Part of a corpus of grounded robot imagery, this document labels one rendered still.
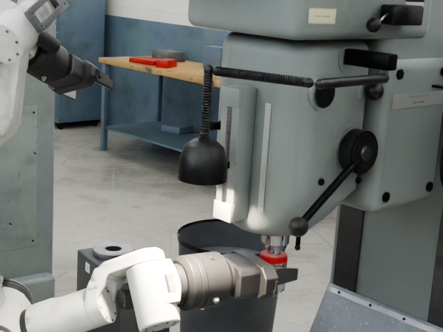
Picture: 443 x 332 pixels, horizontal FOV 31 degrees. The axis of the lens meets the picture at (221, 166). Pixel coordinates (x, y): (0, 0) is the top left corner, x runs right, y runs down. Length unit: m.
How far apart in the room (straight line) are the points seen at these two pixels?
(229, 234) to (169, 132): 3.95
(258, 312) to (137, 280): 2.17
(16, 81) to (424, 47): 0.67
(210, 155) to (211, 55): 6.03
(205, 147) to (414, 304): 0.69
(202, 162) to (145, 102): 7.32
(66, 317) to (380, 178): 0.55
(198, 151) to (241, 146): 0.10
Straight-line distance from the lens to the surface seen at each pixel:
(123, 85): 8.74
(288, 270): 1.36
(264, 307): 3.40
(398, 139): 1.36
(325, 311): 1.79
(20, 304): 1.36
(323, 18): 1.16
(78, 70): 1.78
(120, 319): 1.68
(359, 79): 1.15
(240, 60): 1.25
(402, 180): 1.40
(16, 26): 1.20
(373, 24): 1.21
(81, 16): 8.61
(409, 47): 1.36
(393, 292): 1.71
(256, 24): 1.18
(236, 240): 3.69
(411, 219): 1.64
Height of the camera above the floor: 1.72
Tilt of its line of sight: 13 degrees down
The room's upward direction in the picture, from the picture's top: 4 degrees clockwise
